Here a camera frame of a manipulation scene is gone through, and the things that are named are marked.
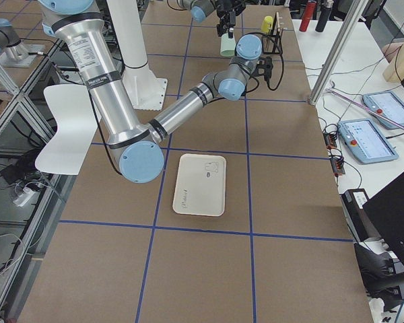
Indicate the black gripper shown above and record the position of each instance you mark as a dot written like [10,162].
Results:
[224,17]

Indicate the pale green cup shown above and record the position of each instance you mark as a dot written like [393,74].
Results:
[227,46]

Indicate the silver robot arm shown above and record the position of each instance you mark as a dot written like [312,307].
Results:
[134,145]
[201,10]

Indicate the yellow cup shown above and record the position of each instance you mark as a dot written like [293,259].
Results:
[267,24]

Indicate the cream rabbit tray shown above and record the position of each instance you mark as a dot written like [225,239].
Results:
[200,185]

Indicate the red bottle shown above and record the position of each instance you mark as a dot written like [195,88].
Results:
[307,15]

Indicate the white central pillar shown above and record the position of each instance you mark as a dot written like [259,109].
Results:
[145,90]

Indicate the black bottle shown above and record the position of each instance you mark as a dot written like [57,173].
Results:
[326,9]

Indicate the white plastic chair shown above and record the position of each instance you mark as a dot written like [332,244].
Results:
[71,108]

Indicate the near blue teach pendant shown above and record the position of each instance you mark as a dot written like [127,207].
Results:
[366,142]

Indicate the blue teach pendant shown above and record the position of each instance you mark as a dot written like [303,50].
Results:
[386,104]
[366,142]

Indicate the far blue teach pendant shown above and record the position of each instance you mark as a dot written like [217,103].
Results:
[386,104]

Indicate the grabber stick tool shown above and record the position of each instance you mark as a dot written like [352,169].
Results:
[360,105]

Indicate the black box on desk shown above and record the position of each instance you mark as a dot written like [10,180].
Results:
[361,226]

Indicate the black laptop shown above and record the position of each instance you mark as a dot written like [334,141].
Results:
[386,212]

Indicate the black wire cup rack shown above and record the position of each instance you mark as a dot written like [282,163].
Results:
[272,41]

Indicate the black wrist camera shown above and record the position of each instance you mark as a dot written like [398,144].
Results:
[264,68]

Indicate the aluminium frame post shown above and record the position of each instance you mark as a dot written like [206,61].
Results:
[351,19]

